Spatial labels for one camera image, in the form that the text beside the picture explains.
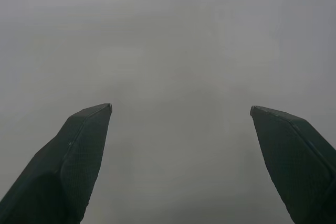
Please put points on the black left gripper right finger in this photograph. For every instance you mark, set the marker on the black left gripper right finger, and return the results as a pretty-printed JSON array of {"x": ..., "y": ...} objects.
[{"x": 296, "y": 166}]

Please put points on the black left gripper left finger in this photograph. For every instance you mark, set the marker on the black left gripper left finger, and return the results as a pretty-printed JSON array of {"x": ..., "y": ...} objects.
[{"x": 65, "y": 171}]

